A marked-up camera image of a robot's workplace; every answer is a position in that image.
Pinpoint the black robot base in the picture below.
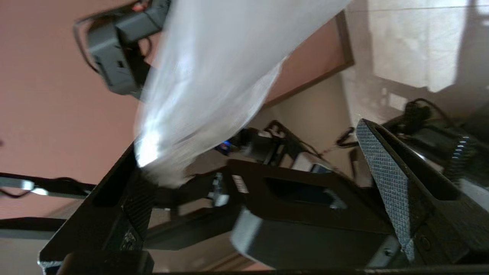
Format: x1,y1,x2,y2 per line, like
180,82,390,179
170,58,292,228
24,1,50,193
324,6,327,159
145,97,489,270

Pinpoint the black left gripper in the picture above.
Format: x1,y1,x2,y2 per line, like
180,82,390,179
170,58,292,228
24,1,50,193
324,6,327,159
87,0,171,99

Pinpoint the clear plastic trash bag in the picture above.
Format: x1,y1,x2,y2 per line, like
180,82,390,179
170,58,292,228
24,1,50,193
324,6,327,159
134,0,353,188

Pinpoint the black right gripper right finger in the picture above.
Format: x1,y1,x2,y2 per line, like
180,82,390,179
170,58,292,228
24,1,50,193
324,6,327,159
355,118,489,265

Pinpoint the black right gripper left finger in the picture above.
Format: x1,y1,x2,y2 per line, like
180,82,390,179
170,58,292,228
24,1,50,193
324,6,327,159
38,144,158,269

